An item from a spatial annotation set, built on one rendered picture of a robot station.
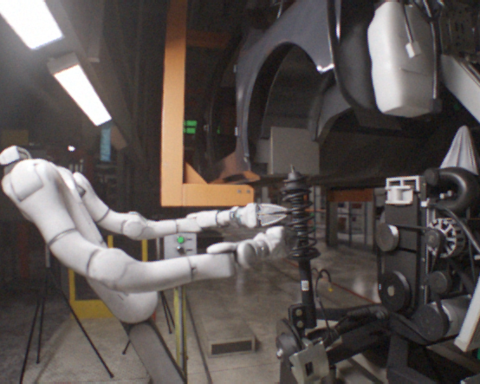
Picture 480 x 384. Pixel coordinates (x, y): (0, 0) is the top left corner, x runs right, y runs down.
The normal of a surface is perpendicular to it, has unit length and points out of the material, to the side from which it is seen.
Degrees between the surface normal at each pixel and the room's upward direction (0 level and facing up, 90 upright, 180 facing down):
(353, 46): 91
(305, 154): 90
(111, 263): 68
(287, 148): 90
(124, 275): 81
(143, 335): 90
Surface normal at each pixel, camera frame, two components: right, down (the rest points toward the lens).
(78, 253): 0.38, -0.33
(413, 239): -0.97, 0.00
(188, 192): 0.25, -0.02
